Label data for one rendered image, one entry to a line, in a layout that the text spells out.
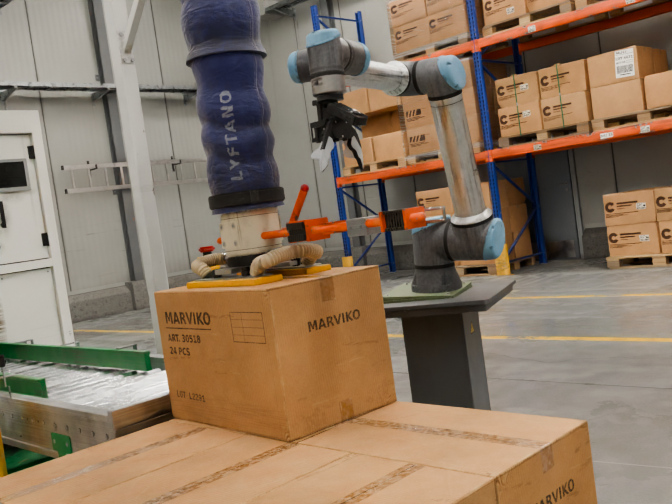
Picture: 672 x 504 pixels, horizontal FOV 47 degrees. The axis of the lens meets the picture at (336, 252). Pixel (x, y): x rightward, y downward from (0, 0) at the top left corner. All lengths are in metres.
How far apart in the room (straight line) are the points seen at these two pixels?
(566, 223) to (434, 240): 8.35
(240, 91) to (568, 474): 1.33
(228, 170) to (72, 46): 10.80
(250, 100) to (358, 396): 0.89
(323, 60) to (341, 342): 0.75
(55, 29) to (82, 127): 1.50
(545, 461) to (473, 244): 1.15
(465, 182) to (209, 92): 0.96
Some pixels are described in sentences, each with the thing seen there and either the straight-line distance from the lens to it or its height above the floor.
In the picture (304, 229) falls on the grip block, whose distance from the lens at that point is 2.08.
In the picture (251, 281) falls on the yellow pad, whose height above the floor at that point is 0.96.
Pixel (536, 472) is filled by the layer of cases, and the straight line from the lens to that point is 1.77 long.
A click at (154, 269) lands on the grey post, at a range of 5.84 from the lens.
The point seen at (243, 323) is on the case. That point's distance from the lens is 2.08.
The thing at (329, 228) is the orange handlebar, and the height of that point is 1.07.
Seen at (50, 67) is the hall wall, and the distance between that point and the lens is 12.69.
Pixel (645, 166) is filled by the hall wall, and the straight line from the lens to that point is 10.70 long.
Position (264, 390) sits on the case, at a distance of 2.07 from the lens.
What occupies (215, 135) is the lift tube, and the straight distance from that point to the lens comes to 2.25.
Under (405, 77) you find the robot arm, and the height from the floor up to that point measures 1.52.
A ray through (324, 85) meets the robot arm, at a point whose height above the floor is 1.44.
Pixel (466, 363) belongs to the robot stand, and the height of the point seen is 0.51.
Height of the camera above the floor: 1.12
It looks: 3 degrees down
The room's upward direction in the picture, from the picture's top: 8 degrees counter-clockwise
